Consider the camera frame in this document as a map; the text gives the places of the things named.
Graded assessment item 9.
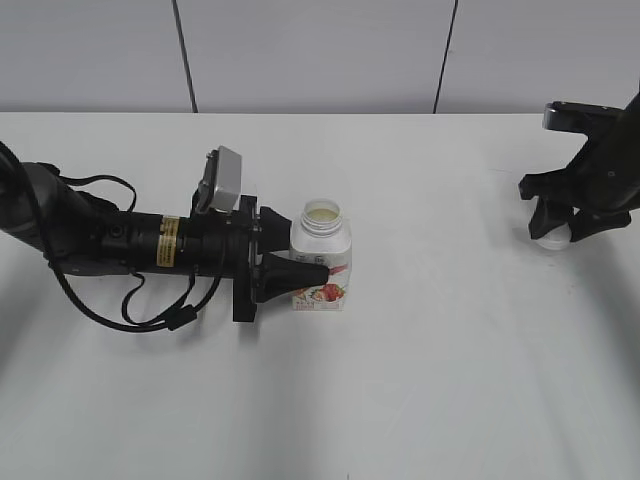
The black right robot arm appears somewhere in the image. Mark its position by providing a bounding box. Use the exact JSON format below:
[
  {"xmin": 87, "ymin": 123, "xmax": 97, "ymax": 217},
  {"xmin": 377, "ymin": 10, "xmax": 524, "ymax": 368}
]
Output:
[{"xmin": 518, "ymin": 96, "xmax": 639, "ymax": 246}]

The white bottle cap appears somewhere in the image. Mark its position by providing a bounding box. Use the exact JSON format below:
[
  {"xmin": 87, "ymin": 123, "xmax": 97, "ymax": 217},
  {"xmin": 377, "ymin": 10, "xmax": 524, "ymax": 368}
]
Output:
[{"xmin": 529, "ymin": 223, "xmax": 572, "ymax": 251}]

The white strawberry drink bottle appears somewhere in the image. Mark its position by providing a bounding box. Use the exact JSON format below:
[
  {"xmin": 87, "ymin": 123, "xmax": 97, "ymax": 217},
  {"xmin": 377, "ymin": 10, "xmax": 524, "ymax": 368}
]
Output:
[{"xmin": 289, "ymin": 197, "xmax": 354, "ymax": 313}]

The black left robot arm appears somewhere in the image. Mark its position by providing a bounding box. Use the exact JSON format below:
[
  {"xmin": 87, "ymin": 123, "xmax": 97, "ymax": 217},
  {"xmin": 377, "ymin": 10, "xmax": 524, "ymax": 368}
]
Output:
[{"xmin": 1, "ymin": 146, "xmax": 330, "ymax": 333}]

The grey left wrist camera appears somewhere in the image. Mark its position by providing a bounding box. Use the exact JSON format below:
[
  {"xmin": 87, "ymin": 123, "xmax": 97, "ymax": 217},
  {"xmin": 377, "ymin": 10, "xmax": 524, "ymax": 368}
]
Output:
[{"xmin": 194, "ymin": 146, "xmax": 242, "ymax": 215}]

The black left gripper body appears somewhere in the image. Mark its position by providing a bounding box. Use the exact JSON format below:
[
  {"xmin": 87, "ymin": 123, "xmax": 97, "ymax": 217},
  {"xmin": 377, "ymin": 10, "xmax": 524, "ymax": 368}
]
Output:
[{"xmin": 175, "ymin": 195, "xmax": 258, "ymax": 323}]

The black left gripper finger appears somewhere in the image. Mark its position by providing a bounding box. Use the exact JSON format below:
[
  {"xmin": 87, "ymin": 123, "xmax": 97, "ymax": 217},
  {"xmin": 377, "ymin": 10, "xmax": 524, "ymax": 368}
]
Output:
[
  {"xmin": 258, "ymin": 206, "xmax": 292, "ymax": 254},
  {"xmin": 253, "ymin": 253, "xmax": 329, "ymax": 303}
]

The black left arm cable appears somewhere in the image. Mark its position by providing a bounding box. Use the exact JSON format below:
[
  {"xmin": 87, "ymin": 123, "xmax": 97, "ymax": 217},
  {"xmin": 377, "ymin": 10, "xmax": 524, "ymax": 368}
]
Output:
[{"xmin": 29, "ymin": 189, "xmax": 221, "ymax": 332}]

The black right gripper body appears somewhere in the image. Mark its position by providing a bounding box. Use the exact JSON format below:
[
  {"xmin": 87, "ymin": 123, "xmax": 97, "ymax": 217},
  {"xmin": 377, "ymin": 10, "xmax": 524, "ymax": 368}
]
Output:
[{"xmin": 518, "ymin": 140, "xmax": 639, "ymax": 213}]

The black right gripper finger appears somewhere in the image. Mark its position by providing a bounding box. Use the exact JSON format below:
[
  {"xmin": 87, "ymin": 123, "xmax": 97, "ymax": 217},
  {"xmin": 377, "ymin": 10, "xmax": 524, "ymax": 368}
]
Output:
[
  {"xmin": 568, "ymin": 210, "xmax": 629, "ymax": 243},
  {"xmin": 528, "ymin": 197, "xmax": 574, "ymax": 238}
]

